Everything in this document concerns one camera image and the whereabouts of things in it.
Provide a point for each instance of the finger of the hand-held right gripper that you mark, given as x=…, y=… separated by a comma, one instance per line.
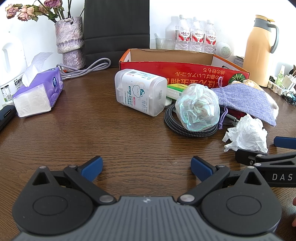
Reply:
x=245, y=155
x=284, y=141

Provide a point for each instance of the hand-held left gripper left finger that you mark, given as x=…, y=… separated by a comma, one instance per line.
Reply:
x=93, y=168

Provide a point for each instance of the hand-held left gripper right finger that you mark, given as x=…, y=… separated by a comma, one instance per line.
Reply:
x=201, y=168

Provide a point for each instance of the white tissue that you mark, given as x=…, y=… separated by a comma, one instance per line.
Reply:
x=249, y=134

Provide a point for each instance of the black metal pen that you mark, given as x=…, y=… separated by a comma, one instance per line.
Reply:
x=231, y=117

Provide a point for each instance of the red wrapper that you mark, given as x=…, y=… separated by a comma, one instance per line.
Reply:
x=238, y=114

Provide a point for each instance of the iridescent plastic bag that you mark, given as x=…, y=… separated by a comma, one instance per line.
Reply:
x=196, y=109

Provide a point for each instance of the white and yellow plush toy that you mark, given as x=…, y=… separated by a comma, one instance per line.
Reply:
x=251, y=83

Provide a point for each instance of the green yellow packet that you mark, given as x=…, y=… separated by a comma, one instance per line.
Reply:
x=175, y=87

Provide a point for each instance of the clear cotton swab box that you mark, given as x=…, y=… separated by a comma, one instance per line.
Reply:
x=138, y=92

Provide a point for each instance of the red cardboard box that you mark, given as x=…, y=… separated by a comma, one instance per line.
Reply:
x=185, y=69

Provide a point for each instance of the person's right hand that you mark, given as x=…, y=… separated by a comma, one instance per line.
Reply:
x=294, y=222

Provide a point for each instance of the white power strip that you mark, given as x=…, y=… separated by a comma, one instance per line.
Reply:
x=275, y=87

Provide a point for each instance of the white charger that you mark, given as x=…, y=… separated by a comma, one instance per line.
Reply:
x=291, y=81

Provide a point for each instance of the green spray bottle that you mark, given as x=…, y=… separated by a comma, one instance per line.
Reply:
x=280, y=77

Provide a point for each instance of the yellow thermos jug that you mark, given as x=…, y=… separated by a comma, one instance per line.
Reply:
x=256, y=58

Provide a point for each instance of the small white box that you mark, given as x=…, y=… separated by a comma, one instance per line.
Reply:
x=239, y=61

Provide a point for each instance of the purple tissue pack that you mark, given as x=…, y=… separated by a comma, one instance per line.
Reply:
x=39, y=92

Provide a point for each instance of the dark blue case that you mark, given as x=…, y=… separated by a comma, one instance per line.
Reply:
x=5, y=115

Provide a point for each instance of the white round speaker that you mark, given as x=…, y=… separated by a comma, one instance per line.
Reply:
x=223, y=49

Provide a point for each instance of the clear water bottle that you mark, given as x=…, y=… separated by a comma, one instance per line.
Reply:
x=182, y=34
x=210, y=37
x=197, y=36

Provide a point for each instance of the purple stone vase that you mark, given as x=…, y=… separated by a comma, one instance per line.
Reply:
x=69, y=41

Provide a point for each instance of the clear glass cup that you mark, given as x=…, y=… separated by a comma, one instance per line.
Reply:
x=165, y=44

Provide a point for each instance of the white detergent bottle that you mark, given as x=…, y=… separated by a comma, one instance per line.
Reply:
x=9, y=69

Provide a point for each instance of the black paper bag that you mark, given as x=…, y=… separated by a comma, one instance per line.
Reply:
x=115, y=34

